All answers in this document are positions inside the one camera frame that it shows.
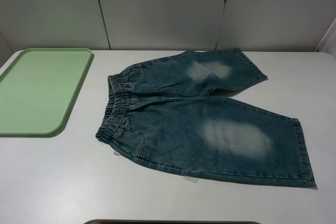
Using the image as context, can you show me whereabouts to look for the children's blue denim shorts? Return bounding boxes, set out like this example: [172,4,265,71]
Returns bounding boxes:
[96,49,316,188]

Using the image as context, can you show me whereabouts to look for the green plastic tray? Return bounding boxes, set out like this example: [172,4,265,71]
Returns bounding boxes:
[1,48,93,137]

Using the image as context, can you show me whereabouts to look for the clear tape piece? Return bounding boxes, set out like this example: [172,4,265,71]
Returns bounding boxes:
[184,176,198,183]
[113,151,121,156]

